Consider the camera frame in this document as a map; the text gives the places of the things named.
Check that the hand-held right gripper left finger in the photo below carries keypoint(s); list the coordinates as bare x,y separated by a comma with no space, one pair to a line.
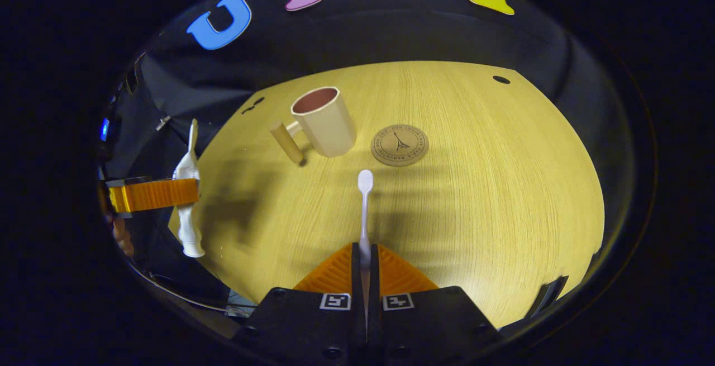
357,299

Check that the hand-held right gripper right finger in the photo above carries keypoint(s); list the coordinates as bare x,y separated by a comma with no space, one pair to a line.
375,299

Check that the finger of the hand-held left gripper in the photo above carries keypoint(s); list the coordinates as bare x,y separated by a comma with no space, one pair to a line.
156,195

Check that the white toothpaste tube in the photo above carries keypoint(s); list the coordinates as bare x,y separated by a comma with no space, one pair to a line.
190,232

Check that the white toothbrush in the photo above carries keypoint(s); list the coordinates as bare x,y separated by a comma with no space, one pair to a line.
365,215

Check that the round brown coaster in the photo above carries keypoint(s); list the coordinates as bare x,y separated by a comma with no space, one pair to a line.
399,145

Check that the beige cup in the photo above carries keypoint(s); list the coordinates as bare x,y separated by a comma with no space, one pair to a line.
329,126

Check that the silver cloth clip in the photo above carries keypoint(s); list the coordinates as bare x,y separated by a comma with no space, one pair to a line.
162,123

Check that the dark device with blue light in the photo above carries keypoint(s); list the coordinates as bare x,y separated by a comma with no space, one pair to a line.
106,130

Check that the black backdrop cloth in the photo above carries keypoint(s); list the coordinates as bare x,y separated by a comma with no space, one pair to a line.
335,36

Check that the black desk edge bracket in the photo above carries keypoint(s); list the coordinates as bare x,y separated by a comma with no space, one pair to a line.
548,296

